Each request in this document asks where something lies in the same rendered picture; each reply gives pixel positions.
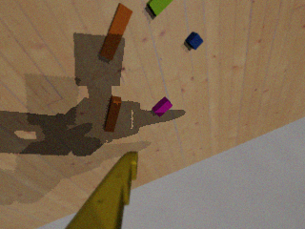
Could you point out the small dark blue block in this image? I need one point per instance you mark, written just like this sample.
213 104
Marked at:
194 40

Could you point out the magenta rod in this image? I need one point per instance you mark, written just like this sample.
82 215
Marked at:
162 106

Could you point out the lime green rod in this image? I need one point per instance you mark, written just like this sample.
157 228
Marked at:
156 6

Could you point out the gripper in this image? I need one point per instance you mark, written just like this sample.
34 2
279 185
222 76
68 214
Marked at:
105 207

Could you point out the orange block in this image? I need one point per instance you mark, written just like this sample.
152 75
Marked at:
116 30
112 115

